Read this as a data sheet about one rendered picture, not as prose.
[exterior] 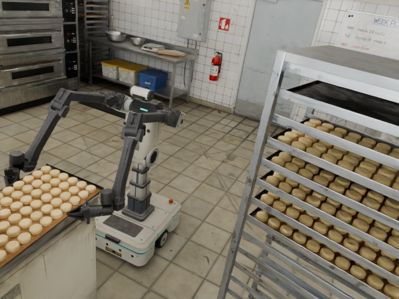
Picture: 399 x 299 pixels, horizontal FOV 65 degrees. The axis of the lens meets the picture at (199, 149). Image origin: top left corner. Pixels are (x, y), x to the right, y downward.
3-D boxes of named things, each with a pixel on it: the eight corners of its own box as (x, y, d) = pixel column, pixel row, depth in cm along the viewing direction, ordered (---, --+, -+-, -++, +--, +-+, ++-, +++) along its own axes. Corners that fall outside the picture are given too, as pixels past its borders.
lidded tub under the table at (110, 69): (99, 75, 599) (99, 61, 587) (116, 71, 637) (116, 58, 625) (115, 79, 585) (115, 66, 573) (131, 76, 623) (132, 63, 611)
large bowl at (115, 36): (100, 40, 570) (100, 31, 564) (114, 38, 602) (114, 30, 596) (117, 44, 557) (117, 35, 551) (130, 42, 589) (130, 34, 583)
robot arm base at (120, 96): (120, 110, 225) (125, 95, 225) (114, 108, 217) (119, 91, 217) (110, 107, 227) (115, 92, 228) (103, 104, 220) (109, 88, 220)
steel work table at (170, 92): (86, 85, 605) (85, 32, 561) (111, 79, 665) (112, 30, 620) (171, 112, 541) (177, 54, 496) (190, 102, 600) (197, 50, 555)
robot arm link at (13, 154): (35, 170, 179) (24, 163, 181) (37, 152, 174) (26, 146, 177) (15, 177, 168) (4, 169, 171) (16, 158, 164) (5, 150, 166)
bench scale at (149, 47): (141, 49, 541) (141, 44, 537) (149, 47, 568) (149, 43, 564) (156, 53, 534) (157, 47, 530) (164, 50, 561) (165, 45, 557)
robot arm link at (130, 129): (141, 112, 159) (123, 110, 162) (138, 138, 162) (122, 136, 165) (174, 111, 202) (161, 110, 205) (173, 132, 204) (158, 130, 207)
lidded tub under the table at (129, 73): (116, 80, 585) (116, 66, 573) (132, 76, 623) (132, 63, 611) (133, 85, 571) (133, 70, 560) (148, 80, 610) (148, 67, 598)
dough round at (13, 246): (13, 242, 129) (12, 238, 128) (22, 246, 127) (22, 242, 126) (2, 250, 124) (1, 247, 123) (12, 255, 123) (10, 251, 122)
